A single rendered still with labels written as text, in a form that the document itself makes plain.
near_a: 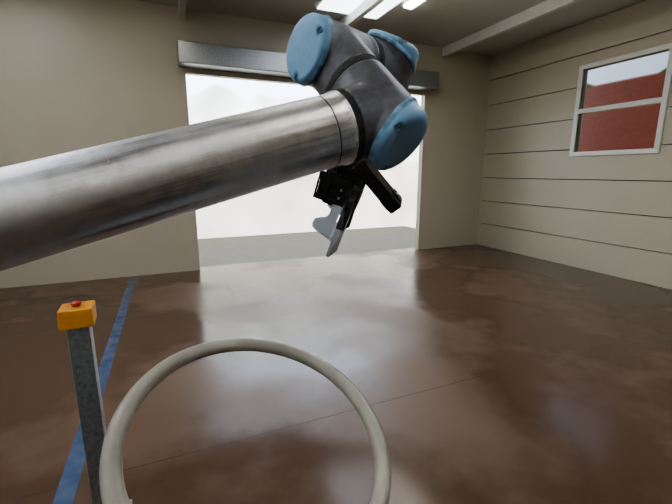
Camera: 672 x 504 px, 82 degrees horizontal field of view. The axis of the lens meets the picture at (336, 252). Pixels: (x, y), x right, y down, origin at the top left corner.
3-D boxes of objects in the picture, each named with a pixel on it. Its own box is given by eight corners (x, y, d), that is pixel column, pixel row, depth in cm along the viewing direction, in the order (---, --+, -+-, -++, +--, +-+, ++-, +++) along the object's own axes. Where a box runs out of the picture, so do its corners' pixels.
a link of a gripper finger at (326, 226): (303, 247, 71) (321, 202, 72) (333, 259, 70) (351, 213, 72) (301, 244, 67) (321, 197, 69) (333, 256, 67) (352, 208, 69)
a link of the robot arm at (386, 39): (353, 22, 60) (393, 40, 67) (330, 103, 66) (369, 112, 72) (397, 33, 55) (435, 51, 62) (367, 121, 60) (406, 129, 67)
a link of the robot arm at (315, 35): (342, 41, 46) (404, 66, 54) (298, -8, 50) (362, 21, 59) (306, 108, 51) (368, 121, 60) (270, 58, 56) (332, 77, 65)
